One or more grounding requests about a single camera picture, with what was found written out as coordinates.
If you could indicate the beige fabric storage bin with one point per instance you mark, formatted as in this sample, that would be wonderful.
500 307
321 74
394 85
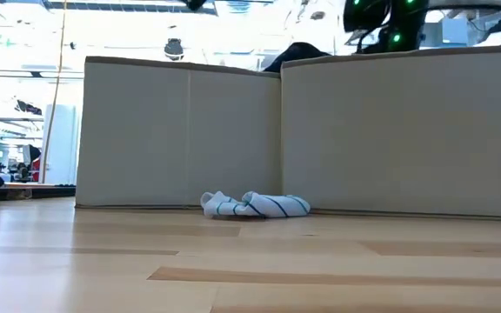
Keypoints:
146 139
407 139

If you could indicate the black hanging dome lamp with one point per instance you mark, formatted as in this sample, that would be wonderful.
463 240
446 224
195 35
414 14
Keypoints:
174 48

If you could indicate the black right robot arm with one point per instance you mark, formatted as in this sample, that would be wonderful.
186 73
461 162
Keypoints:
385 21

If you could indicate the white sock with teal stripes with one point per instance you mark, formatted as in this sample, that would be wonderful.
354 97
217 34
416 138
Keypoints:
259 206

